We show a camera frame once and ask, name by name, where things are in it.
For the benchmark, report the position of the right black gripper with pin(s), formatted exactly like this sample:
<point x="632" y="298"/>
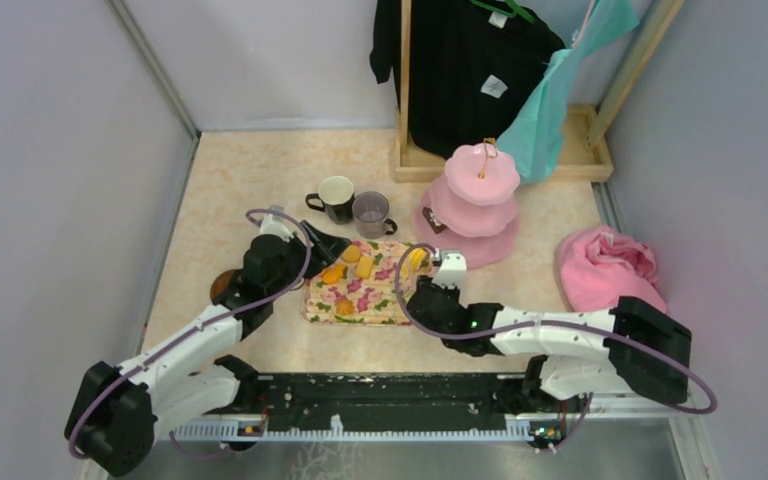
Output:
<point x="425" y="280"/>

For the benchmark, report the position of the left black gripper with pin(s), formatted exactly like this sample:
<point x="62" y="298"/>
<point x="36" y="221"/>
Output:
<point x="331" y="248"/>

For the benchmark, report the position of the chocolate triangle cake slice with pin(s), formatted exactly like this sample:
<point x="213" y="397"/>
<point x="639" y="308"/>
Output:
<point x="432" y="221"/>

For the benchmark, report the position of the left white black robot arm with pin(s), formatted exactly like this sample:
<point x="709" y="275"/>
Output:
<point x="120" y="411"/>

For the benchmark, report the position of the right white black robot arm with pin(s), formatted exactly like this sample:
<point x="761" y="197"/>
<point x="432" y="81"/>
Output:
<point x="631" y="347"/>

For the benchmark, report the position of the round dotted biscuit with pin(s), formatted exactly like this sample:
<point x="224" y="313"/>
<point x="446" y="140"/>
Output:
<point x="352" y="254"/>

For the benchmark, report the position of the orange fish-shaped cake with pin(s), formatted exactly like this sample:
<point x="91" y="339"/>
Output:
<point x="334" y="274"/>

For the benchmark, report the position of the yellow rectangular biscuit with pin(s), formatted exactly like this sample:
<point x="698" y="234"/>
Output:
<point x="364" y="267"/>

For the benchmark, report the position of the floral rectangular tray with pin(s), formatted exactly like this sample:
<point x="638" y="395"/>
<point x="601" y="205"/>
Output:
<point x="375" y="299"/>

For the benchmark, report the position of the yellow layered cake slice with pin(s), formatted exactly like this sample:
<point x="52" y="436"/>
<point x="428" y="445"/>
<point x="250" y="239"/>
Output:
<point x="413" y="263"/>

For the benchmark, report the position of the black mug white inside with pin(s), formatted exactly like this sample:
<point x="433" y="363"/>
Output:
<point x="335" y="198"/>

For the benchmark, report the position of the orange flower-shaped cookie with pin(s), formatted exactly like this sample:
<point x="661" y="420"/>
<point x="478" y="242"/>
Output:
<point x="344" y="307"/>

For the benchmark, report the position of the brown round coaster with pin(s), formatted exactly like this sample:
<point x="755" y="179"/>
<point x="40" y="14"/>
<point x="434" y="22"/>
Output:
<point x="225" y="286"/>

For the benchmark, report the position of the pink three-tier cake stand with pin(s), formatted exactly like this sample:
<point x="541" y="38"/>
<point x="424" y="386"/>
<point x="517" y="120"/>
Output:
<point x="475" y="198"/>

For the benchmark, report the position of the pink crumpled towel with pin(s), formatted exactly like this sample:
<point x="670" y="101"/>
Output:
<point x="598" y="265"/>

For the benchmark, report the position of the teal garment hanging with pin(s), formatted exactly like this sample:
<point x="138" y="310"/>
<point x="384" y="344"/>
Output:
<point x="534" y="139"/>

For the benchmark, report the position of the wooden clothes rack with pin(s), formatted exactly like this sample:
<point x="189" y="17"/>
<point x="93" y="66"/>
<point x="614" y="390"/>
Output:
<point x="584" y="155"/>

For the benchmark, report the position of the black t-shirt on hanger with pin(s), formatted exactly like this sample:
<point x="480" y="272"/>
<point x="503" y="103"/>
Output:
<point x="471" y="71"/>

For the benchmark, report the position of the green clothes hanger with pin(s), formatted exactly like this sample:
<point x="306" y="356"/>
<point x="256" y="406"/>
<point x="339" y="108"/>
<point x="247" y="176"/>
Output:
<point x="511" y="9"/>

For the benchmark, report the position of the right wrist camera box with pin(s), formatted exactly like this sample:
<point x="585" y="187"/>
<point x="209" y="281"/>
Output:
<point x="451" y="268"/>

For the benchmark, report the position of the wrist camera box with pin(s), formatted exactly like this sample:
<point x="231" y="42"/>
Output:
<point x="272" y="223"/>
<point x="451" y="268"/>

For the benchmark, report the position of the grey mug black handle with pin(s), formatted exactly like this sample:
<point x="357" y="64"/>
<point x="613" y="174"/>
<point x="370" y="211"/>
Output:
<point x="371" y="215"/>

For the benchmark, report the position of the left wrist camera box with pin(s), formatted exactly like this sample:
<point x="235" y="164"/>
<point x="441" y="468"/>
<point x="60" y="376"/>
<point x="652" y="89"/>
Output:
<point x="272" y="223"/>

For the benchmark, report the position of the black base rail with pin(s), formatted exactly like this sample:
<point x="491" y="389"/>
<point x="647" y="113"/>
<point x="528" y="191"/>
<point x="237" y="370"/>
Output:
<point x="466" y="407"/>

